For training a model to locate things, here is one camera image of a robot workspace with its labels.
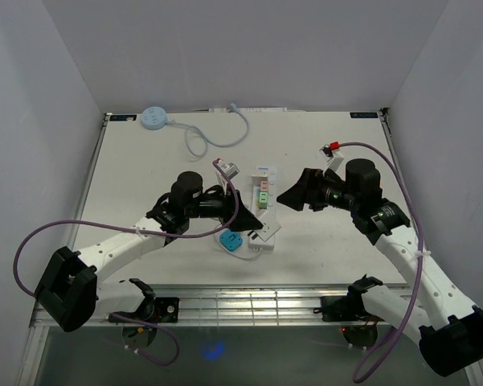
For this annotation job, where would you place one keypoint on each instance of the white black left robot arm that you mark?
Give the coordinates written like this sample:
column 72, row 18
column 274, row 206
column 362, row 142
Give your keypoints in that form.
column 166, row 222

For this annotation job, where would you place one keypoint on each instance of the black corner label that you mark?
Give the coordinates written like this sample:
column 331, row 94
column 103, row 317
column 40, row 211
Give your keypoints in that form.
column 364, row 115
column 123, row 117

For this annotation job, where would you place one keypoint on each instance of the black corner label right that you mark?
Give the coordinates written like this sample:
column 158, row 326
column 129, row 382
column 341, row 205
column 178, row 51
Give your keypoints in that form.
column 364, row 115

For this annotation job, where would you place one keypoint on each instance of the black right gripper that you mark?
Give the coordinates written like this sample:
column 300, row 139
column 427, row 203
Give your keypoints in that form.
column 306, row 190

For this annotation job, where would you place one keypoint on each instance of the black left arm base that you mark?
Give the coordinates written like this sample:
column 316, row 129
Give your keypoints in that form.
column 144, row 305

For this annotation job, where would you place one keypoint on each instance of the aluminium frame rail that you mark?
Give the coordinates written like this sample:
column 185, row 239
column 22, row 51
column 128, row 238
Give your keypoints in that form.
column 245, row 307

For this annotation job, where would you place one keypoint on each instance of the white multicolour power strip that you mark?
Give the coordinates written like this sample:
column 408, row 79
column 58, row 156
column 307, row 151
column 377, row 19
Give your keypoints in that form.
column 254, row 241

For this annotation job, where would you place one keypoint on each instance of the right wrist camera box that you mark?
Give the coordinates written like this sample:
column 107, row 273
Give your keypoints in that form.
column 332, row 155

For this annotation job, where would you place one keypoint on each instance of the pink small plug adapter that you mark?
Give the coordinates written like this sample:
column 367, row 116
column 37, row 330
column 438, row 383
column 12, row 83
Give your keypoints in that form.
column 264, row 186

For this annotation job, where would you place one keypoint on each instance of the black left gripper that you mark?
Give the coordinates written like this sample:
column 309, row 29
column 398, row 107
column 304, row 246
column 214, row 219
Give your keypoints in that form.
column 245, row 219

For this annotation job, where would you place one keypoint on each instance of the black corner label left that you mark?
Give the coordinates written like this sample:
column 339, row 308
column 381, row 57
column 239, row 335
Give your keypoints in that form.
column 123, row 117

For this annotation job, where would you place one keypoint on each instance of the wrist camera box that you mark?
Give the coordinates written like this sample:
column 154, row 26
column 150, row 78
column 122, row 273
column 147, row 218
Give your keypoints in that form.
column 229, row 169
column 332, row 155

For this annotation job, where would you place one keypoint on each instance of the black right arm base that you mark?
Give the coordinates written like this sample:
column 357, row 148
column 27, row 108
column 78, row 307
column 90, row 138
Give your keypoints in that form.
column 359, row 327

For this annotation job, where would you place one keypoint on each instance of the round light blue socket hub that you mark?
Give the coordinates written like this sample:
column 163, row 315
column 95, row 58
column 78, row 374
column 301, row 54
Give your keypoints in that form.
column 154, row 118

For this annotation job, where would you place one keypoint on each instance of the blue cable winder clip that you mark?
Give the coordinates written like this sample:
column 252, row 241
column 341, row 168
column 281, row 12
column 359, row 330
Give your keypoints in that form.
column 230, row 240

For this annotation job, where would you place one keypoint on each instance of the white square charger plug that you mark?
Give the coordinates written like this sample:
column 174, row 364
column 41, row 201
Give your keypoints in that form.
column 260, row 174

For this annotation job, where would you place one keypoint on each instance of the white cube socket adapter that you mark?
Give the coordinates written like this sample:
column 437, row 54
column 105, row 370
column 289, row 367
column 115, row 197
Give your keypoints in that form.
column 269, row 229

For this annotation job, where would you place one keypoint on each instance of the green small plug adapter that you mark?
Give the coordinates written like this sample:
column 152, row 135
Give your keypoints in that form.
column 262, row 200

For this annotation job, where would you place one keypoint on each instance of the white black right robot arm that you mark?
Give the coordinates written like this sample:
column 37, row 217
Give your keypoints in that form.
column 444, row 323

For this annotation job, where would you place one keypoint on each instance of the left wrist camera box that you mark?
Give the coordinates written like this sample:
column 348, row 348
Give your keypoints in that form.
column 229, row 169

